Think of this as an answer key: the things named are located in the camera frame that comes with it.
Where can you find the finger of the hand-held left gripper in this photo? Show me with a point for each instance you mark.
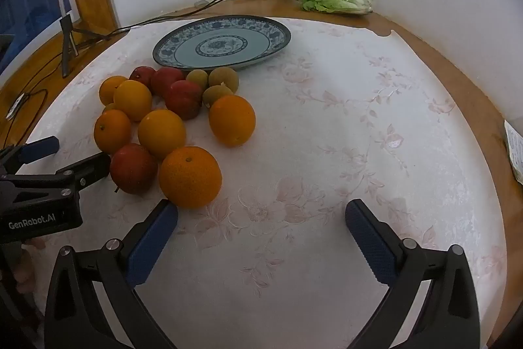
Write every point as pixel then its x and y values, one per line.
pixel 88 169
pixel 41 148

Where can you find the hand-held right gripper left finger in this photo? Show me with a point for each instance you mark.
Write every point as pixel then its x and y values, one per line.
pixel 151 242

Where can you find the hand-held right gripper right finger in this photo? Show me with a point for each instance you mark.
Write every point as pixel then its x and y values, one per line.
pixel 372 242

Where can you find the orange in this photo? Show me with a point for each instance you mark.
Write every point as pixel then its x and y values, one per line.
pixel 190 177
pixel 112 131
pixel 232 120
pixel 107 89
pixel 161 133
pixel 133 100

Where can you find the red apple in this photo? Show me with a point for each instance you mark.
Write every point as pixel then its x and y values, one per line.
pixel 184 100
pixel 166 79
pixel 133 168
pixel 141 75

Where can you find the brown kiwi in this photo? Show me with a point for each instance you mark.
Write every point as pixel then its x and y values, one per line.
pixel 223 79
pixel 197 78
pixel 108 108
pixel 214 95

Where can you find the blue patterned ceramic plate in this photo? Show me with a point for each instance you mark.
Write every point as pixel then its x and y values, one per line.
pixel 220 44

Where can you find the person's left hand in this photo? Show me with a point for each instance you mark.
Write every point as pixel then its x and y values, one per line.
pixel 24 271

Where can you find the white floral tablecloth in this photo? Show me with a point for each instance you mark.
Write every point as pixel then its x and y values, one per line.
pixel 306 169

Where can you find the small black tripod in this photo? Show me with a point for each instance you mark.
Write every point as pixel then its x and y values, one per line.
pixel 66 30

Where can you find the dark blue window pane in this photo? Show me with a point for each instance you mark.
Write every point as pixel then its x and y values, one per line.
pixel 24 13

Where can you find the printed paper sheet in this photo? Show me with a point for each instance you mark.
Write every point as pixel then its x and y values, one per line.
pixel 515 148

